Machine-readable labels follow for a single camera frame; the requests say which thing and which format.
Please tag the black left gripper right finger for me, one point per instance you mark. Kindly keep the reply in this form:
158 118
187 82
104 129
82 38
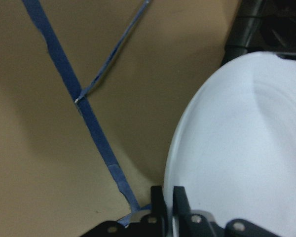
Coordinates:
202 224

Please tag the black dish rack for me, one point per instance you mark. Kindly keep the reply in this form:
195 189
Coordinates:
263 25

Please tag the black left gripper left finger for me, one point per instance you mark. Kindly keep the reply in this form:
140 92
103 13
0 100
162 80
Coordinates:
150 224

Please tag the blue plate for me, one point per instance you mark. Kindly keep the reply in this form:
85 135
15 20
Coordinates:
234 149

